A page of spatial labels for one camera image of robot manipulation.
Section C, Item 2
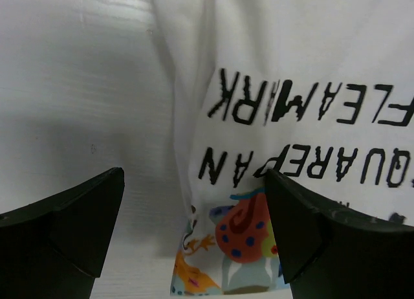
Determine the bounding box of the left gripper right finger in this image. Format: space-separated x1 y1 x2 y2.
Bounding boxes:
265 170 413 299

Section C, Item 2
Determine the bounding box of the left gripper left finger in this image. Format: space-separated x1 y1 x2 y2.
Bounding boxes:
1 168 125 299

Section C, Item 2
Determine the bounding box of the white cartoon print t-shirt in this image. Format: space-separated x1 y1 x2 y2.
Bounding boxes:
152 0 413 297

